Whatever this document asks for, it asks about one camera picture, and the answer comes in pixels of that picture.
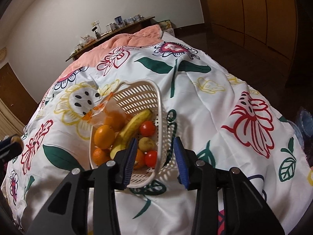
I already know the brown wooden door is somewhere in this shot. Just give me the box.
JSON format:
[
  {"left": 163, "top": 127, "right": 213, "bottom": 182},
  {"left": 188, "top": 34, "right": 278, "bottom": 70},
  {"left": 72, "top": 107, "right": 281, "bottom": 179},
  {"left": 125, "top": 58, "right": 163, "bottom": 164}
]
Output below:
[{"left": 0, "top": 62, "right": 38, "bottom": 125}]

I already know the red tomato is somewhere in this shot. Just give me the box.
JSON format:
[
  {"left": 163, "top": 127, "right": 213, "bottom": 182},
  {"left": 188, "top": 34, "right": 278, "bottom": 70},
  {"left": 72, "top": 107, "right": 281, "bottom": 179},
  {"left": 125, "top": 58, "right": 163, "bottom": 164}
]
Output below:
[
  {"left": 145, "top": 150, "right": 158, "bottom": 167},
  {"left": 139, "top": 121, "right": 156, "bottom": 137}
]

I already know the beige curtain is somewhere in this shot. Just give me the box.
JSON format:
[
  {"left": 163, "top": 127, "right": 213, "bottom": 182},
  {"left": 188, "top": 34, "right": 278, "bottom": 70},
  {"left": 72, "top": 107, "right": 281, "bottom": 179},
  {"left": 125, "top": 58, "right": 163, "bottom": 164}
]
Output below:
[{"left": 0, "top": 98, "right": 26, "bottom": 137}]

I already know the cardboard box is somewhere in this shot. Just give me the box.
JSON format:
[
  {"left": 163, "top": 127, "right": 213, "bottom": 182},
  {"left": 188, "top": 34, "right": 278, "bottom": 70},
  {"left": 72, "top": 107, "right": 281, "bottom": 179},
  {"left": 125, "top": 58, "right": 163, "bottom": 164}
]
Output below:
[{"left": 158, "top": 20, "right": 175, "bottom": 37}]

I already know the smooth round orange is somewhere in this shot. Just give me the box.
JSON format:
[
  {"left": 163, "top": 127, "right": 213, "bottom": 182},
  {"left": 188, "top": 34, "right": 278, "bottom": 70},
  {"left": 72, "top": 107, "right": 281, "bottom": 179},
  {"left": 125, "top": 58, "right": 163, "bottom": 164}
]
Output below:
[{"left": 94, "top": 125, "right": 116, "bottom": 150}]

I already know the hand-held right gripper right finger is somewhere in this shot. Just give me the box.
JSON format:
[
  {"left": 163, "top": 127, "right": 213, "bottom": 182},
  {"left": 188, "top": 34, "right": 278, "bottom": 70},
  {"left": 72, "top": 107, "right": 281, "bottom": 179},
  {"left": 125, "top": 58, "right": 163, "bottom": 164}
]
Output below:
[{"left": 174, "top": 136, "right": 285, "bottom": 235}]

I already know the wooden wardrobe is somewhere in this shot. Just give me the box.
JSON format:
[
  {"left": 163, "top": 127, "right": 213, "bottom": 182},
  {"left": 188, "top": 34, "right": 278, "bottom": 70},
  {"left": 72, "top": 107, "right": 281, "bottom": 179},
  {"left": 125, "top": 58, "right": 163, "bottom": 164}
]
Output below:
[{"left": 202, "top": 0, "right": 300, "bottom": 63}]

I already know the pink blanket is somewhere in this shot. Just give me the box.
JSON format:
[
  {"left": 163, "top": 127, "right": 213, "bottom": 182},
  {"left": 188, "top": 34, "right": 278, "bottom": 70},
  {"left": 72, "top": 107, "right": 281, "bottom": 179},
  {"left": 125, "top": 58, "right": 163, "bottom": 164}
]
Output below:
[{"left": 57, "top": 25, "right": 164, "bottom": 79}]

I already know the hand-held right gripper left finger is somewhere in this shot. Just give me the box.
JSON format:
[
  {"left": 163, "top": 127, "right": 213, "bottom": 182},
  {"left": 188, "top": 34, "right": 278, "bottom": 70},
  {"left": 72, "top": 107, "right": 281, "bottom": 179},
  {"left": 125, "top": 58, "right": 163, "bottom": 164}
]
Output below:
[{"left": 26, "top": 138, "right": 138, "bottom": 235}]

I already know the small brown round fruit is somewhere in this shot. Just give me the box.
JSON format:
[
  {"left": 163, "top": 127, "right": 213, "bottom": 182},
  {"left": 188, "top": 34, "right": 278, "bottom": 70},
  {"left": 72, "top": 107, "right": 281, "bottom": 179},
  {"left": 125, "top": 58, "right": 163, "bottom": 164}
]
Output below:
[
  {"left": 13, "top": 135, "right": 24, "bottom": 151},
  {"left": 138, "top": 137, "right": 157, "bottom": 152}
]

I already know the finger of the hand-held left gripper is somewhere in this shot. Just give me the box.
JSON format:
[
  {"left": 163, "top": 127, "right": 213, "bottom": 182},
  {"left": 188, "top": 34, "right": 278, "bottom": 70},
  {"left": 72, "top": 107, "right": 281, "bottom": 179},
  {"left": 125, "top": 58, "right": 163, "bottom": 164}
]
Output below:
[{"left": 0, "top": 137, "right": 23, "bottom": 161}]

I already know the plastic bag of oranges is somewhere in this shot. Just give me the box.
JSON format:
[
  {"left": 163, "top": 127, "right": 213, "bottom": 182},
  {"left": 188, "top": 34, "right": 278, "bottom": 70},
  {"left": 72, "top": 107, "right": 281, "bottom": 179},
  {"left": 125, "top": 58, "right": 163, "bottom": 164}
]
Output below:
[{"left": 83, "top": 92, "right": 126, "bottom": 131}]

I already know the white plastic basket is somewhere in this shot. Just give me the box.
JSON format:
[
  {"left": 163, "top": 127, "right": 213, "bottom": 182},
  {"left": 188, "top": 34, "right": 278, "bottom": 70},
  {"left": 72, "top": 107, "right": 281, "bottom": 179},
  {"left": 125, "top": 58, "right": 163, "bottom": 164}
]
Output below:
[{"left": 88, "top": 79, "right": 172, "bottom": 188}]

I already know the wooden headboard shelf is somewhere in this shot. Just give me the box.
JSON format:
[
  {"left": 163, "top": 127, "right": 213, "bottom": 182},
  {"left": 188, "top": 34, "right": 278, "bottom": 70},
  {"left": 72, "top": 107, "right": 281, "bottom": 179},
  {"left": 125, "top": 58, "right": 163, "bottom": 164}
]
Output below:
[{"left": 66, "top": 16, "right": 156, "bottom": 62}]

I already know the yellow banana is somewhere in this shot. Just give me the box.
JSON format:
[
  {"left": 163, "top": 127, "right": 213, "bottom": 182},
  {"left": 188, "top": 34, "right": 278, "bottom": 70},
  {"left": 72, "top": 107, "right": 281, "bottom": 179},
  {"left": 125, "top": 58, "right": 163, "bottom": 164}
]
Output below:
[{"left": 110, "top": 109, "right": 153, "bottom": 159}]

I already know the large dimpled mandarin orange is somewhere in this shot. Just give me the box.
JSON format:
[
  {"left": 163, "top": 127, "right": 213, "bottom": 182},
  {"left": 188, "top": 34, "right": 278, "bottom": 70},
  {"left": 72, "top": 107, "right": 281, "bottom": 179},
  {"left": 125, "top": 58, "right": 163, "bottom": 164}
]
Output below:
[{"left": 132, "top": 149, "right": 146, "bottom": 169}]

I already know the blue plastic bag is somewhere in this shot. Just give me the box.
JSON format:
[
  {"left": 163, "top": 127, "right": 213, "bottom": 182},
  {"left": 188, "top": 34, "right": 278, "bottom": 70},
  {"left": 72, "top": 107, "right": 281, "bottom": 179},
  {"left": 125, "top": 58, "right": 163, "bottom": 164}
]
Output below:
[{"left": 297, "top": 106, "right": 313, "bottom": 152}]

